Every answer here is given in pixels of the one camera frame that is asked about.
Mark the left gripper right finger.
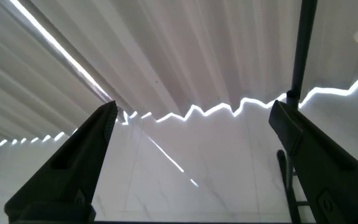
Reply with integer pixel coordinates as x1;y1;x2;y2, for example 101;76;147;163
268;99;358;223

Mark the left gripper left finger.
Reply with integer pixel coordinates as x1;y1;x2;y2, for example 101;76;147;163
4;100;119;223

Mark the black clothes rack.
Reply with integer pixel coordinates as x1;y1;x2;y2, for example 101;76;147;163
276;0;358;223

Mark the white curtain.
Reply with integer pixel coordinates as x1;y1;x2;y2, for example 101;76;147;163
0;0;358;149

